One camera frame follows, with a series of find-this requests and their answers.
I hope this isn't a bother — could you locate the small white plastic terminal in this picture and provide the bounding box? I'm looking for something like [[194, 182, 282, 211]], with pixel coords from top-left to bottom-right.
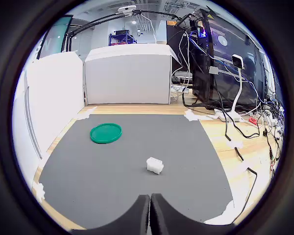
[[146, 156, 165, 175]]

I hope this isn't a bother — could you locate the round green lid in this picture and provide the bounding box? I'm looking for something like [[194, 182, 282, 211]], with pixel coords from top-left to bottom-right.
[[90, 123, 123, 144]]

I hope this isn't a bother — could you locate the dark grey mat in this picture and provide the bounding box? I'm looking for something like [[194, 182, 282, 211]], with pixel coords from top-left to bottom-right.
[[38, 114, 235, 231]]

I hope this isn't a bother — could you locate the white tape piece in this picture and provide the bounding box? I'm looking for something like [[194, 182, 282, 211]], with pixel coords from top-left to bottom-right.
[[31, 182, 46, 204], [184, 109, 204, 122], [239, 161, 252, 175], [77, 106, 98, 120], [228, 140, 244, 149]]

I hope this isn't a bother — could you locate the white partition box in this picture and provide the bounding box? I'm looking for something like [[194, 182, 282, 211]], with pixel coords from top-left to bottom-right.
[[24, 50, 86, 160], [11, 70, 43, 189], [84, 43, 174, 106]]

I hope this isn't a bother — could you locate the black computer tower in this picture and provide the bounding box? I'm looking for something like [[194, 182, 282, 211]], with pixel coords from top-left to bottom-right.
[[190, 9, 265, 110]]

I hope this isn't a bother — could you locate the blue shelf cart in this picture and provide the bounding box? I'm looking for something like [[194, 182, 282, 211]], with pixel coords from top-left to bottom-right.
[[109, 29, 138, 47]]

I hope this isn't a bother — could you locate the teal panel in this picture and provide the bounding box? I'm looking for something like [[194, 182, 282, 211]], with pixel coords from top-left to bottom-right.
[[38, 15, 74, 59]]

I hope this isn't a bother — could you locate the white overhead webcam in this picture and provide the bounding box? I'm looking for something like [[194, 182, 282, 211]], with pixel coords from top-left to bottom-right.
[[117, 5, 138, 13]]

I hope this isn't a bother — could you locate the black camera cable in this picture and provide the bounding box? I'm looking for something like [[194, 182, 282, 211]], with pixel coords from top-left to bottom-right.
[[224, 107, 258, 225]]

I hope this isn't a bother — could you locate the white cable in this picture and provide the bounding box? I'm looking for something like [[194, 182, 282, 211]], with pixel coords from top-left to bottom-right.
[[139, 12, 158, 45]]

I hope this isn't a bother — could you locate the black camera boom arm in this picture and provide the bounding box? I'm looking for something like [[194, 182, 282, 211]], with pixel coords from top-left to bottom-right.
[[62, 9, 191, 52]]

